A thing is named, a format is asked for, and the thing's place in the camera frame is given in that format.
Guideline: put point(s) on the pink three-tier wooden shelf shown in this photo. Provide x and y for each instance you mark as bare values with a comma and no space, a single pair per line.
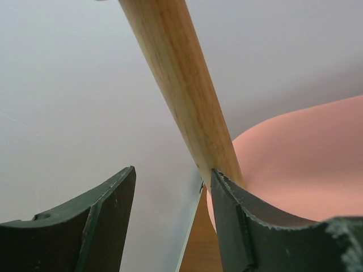
307,162

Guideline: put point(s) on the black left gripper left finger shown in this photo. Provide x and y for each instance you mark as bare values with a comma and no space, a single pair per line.
86,233

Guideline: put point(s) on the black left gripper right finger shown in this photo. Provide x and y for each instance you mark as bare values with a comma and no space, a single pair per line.
256,236

